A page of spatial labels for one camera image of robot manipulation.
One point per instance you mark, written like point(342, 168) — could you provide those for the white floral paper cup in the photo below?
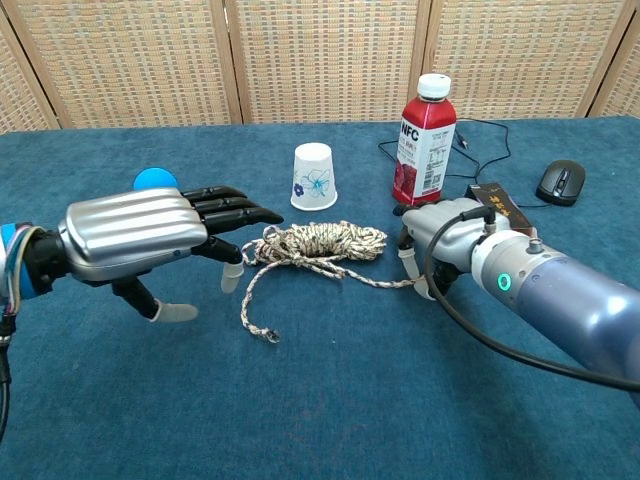
point(314, 180)

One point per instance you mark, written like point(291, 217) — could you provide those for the woven bamboo folding screen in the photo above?
point(320, 60)

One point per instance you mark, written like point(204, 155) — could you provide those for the black computer mouse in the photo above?
point(561, 182)

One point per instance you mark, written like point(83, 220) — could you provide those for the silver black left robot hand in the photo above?
point(130, 230)

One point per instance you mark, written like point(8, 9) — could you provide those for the red juice bottle white cap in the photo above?
point(422, 150)

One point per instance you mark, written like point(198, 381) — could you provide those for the blue carpet table mat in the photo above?
point(325, 400)

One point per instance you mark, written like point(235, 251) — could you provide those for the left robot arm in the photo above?
point(35, 260)

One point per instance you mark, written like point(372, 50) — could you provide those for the blue ball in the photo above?
point(152, 179)

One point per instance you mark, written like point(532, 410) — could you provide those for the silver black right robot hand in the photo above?
point(450, 235)

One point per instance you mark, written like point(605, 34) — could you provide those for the dark snack packet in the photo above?
point(505, 205)

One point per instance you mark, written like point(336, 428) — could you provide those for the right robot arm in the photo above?
point(560, 295)

